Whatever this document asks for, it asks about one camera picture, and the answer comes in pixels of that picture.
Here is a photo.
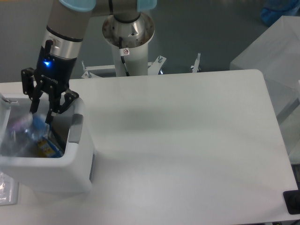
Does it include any clear plastic bag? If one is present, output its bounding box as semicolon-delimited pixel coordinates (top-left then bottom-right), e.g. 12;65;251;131
0;172;19;206

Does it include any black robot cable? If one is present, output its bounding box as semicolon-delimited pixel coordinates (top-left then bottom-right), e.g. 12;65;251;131
118;37;130;77

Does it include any black device at table edge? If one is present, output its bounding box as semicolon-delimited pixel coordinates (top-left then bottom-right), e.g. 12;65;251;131
283;190;300;215

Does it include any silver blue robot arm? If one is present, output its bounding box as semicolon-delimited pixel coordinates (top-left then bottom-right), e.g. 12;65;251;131
21;0;157;124

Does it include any white metal base frame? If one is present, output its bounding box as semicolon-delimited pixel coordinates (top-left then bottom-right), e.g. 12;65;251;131
81;52;202;79

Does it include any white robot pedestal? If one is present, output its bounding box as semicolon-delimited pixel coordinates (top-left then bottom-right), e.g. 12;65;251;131
102;12;155;62

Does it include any white trash can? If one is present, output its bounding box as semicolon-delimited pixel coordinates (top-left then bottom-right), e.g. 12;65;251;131
0;94;95;193

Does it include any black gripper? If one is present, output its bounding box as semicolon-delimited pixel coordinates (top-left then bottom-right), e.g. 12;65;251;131
21;47;79;124

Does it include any clear plastic water bottle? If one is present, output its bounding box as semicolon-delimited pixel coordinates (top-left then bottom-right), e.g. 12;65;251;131
0;113;50;157

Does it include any blue shoe cover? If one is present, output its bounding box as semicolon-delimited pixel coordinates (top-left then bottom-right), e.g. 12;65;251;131
260;0;300;26

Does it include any blue snack wrapper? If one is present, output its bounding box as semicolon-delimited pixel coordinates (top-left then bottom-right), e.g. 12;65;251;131
37;131;64;158

